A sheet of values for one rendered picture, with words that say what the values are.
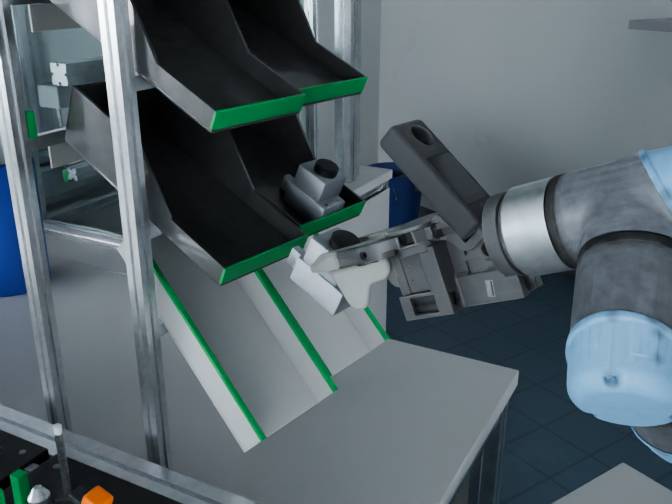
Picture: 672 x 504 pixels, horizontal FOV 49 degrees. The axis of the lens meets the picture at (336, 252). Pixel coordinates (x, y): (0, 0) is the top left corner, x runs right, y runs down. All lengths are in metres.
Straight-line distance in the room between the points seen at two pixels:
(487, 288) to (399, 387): 0.61
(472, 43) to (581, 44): 0.72
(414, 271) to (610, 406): 0.23
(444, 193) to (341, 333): 0.45
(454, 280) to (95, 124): 0.44
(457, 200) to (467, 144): 3.72
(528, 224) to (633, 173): 0.08
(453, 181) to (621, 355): 0.22
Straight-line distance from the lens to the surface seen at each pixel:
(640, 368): 0.48
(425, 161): 0.63
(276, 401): 0.91
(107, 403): 1.23
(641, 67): 3.60
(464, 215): 0.62
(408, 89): 4.68
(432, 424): 1.14
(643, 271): 0.51
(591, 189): 0.56
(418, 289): 0.66
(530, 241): 0.58
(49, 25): 0.96
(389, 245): 0.64
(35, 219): 0.94
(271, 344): 0.94
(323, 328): 1.02
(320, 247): 0.72
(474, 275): 0.64
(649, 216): 0.54
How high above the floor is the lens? 1.50
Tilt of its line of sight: 21 degrees down
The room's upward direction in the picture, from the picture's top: straight up
